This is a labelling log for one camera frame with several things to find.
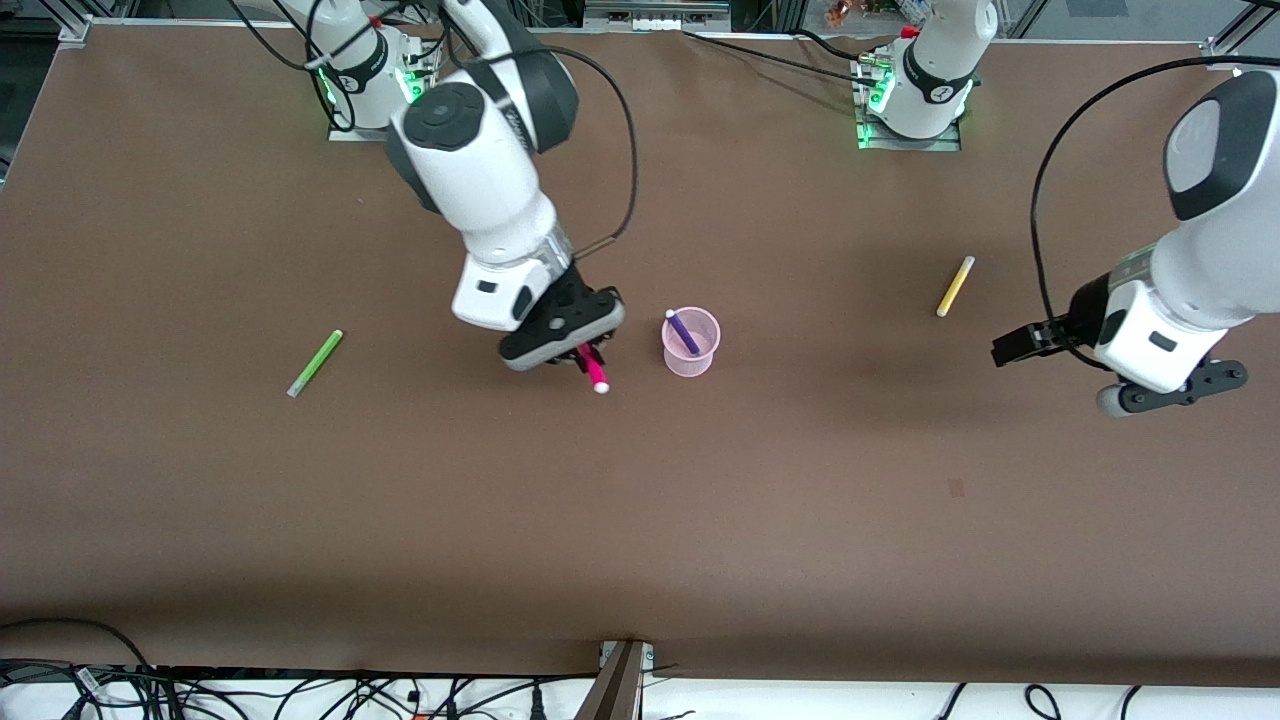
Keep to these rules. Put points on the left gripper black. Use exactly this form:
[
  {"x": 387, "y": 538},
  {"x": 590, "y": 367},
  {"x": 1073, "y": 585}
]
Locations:
[{"x": 1080, "y": 309}]

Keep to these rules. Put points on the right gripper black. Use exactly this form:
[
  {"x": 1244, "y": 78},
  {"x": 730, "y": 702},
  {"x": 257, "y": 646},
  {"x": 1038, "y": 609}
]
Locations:
[{"x": 571, "y": 290}]

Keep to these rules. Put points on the pink pen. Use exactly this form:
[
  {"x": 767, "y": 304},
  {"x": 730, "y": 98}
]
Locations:
[{"x": 598, "y": 380}]

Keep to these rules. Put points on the purple pen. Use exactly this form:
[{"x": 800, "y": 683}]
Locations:
[{"x": 683, "y": 332}]

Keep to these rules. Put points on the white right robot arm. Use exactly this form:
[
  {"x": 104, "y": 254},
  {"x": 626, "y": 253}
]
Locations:
[{"x": 480, "y": 170}]

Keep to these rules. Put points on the pink mesh pen holder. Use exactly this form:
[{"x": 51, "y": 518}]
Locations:
[{"x": 700, "y": 365}]

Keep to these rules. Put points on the yellow pen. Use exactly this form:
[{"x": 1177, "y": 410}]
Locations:
[{"x": 955, "y": 287}]

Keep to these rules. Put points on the green pen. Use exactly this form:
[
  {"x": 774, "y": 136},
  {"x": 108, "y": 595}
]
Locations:
[{"x": 315, "y": 363}]

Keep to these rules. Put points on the white power strip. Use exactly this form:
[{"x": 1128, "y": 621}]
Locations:
[{"x": 655, "y": 18}]

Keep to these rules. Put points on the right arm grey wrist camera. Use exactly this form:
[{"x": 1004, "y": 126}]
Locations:
[{"x": 560, "y": 330}]

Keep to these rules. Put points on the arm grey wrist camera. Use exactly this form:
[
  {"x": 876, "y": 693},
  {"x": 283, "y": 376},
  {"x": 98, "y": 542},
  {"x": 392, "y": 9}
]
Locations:
[
  {"x": 560, "y": 330},
  {"x": 1115, "y": 402}
]

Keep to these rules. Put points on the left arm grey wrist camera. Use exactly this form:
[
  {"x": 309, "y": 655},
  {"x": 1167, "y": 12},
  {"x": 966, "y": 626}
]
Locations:
[{"x": 1115, "y": 402}]

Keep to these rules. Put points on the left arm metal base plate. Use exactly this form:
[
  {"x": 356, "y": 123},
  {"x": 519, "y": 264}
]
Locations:
[{"x": 910, "y": 145}]

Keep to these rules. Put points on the metal table bracket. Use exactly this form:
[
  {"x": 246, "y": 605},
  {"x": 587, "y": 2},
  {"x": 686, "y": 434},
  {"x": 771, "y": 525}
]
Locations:
[{"x": 620, "y": 690}]

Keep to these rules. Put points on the short aluminium frame corner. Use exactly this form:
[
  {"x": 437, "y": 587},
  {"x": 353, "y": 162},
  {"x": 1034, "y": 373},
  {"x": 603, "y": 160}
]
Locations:
[{"x": 75, "y": 32}]

